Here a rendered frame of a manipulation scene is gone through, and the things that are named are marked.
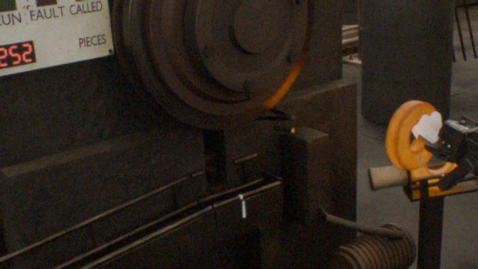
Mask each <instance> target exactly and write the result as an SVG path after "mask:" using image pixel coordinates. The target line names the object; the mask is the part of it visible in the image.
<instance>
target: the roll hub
mask: <svg viewBox="0 0 478 269"><path fill-rule="evenodd" d="M307 22H308V11H307V0H306V1H305V3H304V4H297V2H296V0H186V5H185V10H184V39H185V43H186V48H187V51H188V54H189V57H190V58H191V60H192V61H193V64H194V65H195V67H196V68H197V70H198V71H199V72H200V74H201V75H202V76H203V77H205V78H206V79H207V80H209V81H210V82H211V83H213V84H216V85H218V86H221V87H223V88H225V89H228V90H232V91H235V92H238V93H256V92H260V91H263V90H266V89H268V88H270V86H272V85H274V84H276V83H278V82H279V81H280V80H281V79H283V78H284V77H285V76H286V75H287V73H288V72H289V71H290V70H291V68H292V66H293V65H294V64H295V63H290V62H289V60H288V55H289V53H291V52H296V54H297V56H299V55H300V53H301V51H302V47H303V45H304V41H305V37H306V33H307ZM209 45H212V46H213V47H214V49H215V50H216V53H214V56H213V57H211V58H207V57H206V56H205V55H204V53H203V52H204V48H205V47H206V46H209ZM248 79H253V81H254V82H255V86H254V89H253V90H250V91H246V90H245V87H244V86H243V85H244V83H245V80H248Z"/></svg>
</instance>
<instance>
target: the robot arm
mask: <svg viewBox="0 0 478 269"><path fill-rule="evenodd" d="M466 120H469V121H470V122H472V123H474V124H475V127H474V128H471V127H470V126H469V125H466V124H467V122H466ZM412 132H413V135H414V136H415V138H417V139H418V142H419V143H420V144H421V145H422V146H423V149H425V150H426V151H427V152H429V153H431V154H433V155H435V156H436V157H439V158H441V159H443V160H445V161H446V162H447V163H449V162H451V164H456V167H455V168H454V169H452V170H451V171H449V172H447V173H446V174H443V175H442V177H440V178H439V181H437V182H435V184H436V186H437V187H438V189H440V191H441V192H443V191H445V190H447V191H448V190H450V189H453V188H454V187H455V186H456V185H457V182H459V181H461V180H462V179H464V177H465V176H467V175H468V174H469V173H470V172H472V171H473V174H474V175H475V176H476V177H477V178H478V123H476V122H475V121H473V120H472V119H470V118H469V117H467V116H465V115H462V119H461V121H460V122H456V121H452V120H451V119H450V120H448V121H445V122H443V123H442V118H441V114H440V113H438V112H433V113H432V114H431V116H427V115H423V116H422V118H421V120H420V122H419V123H418V124H416V125H415V126H414V127H413V128H412Z"/></svg>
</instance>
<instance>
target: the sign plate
mask: <svg viewBox="0 0 478 269"><path fill-rule="evenodd" d="M14 2H15V7H16V8H15V9H9V10H3V11H0V49H1V48H3V49H4V50H7V54H8V55H7V56H5V54H6V53H5V52H4V50H2V51H0V56H5V57H6V58H0V63H1V65H3V64H7V65H5V66H1V65H0V76H3V75H8V74H12V73H20V72H24V71H29V70H36V69H40V68H48V67H52V66H55V65H60V64H65V63H72V62H76V61H80V60H88V59H93V58H100V57H103V56H108V55H113V54H114V48H113V40H112V29H111V23H110V10H109V4H108V0H56V3H54V4H45V5H42V6H39V5H38V0H14ZM23 44H29V46H31V50H32V51H31V53H29V54H24V53H26V52H30V47H29V46H23ZM12 46H16V47H17V48H13V49H11V47H12ZM9 49H11V52H12V55H13V54H18V56H20V58H21V60H20V61H19V59H18V56H12V55H10V50H9ZM23 54H24V56H25V60H28V59H31V61H25V60H23ZM16 61H19V63H18V64H14V63H15V62H16Z"/></svg>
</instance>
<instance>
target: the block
mask: <svg viewBox="0 0 478 269"><path fill-rule="evenodd" d="M282 154H283V175H284V185H285V187H284V196H285V215H286V217H288V218H290V219H291V220H293V221H295V222H297V223H299V224H302V225H303V226H306V227H308V228H310V227H313V226H316V225H319V224H321V223H323V222H324V221H323V220H322V219H321V218H320V217H319V215H318V213H317V212H318V210H319V209H324V211H325V212H327V213H328V214H329V215H330V184H329V136H328V134H327V133H325V132H321V131H319V130H314V129H312V128H308V127H299V128H295V129H294V132H283V133H282Z"/></svg>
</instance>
